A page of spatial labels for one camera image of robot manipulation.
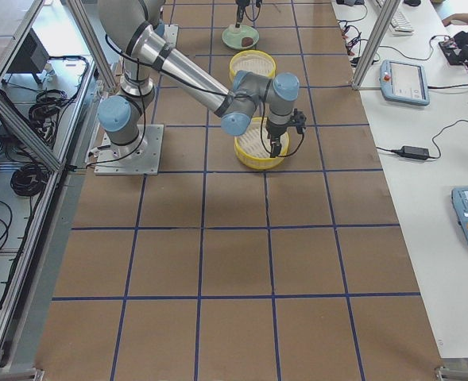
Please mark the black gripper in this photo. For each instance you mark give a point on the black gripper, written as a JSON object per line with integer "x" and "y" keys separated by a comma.
{"x": 275, "y": 130}
{"x": 240, "y": 9}

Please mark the yellow bamboo steamer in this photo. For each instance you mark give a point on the yellow bamboo steamer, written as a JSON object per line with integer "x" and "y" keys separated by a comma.
{"x": 256, "y": 61}
{"x": 250, "y": 147}

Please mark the brown steamed bun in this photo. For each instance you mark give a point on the brown steamed bun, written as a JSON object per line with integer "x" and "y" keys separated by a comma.
{"x": 247, "y": 41}

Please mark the light green plate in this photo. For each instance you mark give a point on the light green plate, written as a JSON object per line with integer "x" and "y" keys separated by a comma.
{"x": 232, "y": 36}

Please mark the black power adapter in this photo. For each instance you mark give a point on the black power adapter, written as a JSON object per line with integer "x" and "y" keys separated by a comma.
{"x": 412, "y": 152}

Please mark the teach pendant far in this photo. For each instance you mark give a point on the teach pendant far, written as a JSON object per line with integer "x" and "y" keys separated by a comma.
{"x": 404, "y": 82}

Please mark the aluminium frame post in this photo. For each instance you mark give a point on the aluminium frame post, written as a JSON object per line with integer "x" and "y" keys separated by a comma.
{"x": 380, "y": 27}

